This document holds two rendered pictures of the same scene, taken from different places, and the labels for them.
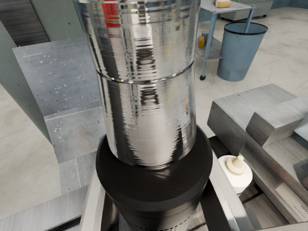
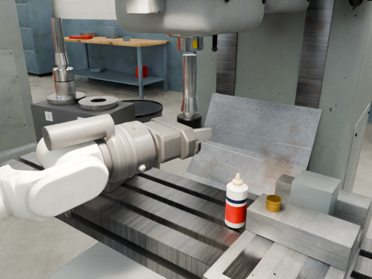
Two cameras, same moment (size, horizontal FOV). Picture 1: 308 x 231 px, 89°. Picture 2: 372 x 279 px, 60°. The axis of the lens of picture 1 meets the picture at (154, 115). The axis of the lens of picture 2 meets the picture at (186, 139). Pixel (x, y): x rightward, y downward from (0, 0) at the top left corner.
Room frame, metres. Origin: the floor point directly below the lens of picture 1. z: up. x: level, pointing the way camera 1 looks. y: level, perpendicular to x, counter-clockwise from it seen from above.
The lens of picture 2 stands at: (-0.31, -0.47, 1.34)
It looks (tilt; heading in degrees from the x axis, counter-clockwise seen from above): 21 degrees down; 54
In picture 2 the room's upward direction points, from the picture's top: straight up
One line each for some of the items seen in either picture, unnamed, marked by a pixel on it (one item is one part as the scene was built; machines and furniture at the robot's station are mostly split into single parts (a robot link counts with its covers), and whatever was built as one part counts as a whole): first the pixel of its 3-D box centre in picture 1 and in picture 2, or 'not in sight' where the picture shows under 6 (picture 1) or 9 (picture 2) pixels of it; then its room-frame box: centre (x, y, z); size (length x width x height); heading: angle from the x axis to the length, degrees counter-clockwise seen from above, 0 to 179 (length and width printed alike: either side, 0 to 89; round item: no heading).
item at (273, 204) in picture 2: not in sight; (273, 203); (0.05, -0.20, 1.07); 0.02 x 0.02 x 0.02
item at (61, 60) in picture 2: not in sight; (59, 43); (-0.09, 0.33, 1.27); 0.03 x 0.03 x 0.11
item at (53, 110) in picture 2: not in sight; (86, 137); (-0.07, 0.29, 1.05); 0.22 x 0.12 x 0.20; 117
